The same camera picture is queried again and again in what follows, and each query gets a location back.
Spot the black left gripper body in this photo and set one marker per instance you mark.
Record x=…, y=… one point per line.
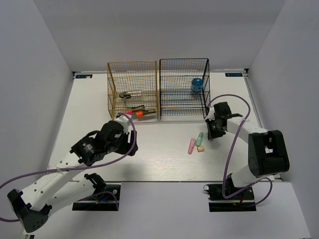
x=120, y=145

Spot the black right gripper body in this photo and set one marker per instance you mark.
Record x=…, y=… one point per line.
x=215, y=131

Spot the orange cap black highlighter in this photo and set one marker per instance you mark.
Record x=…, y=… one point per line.
x=144, y=113

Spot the green cap black highlighter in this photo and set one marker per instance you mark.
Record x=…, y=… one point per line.
x=136, y=108

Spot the black handled scissors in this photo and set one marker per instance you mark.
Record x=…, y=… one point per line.
x=130, y=94

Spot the blue tape roll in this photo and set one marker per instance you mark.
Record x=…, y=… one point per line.
x=197, y=85

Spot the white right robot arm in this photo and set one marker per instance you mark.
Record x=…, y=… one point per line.
x=267, y=153

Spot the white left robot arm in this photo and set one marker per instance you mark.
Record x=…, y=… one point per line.
x=34, y=204

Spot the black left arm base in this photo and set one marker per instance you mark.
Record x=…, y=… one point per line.
x=105, y=198

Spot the green correction tape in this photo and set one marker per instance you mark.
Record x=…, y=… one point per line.
x=199, y=139

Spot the yellow eraser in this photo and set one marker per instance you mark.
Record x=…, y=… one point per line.
x=200, y=149

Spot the pink correction tape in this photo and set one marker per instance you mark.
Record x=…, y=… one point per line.
x=191, y=146

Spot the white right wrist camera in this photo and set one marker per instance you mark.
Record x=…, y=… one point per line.
x=211, y=114

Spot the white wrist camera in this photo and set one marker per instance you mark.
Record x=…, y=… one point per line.
x=211, y=114
x=124, y=120

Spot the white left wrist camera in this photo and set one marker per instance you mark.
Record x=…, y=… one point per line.
x=124, y=120

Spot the black wire basket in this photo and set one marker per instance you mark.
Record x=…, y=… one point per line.
x=175, y=96

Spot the gold wire basket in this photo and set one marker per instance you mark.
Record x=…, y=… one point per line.
x=133, y=76

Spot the metal table edge rail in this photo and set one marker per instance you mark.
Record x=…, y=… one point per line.
x=247, y=82

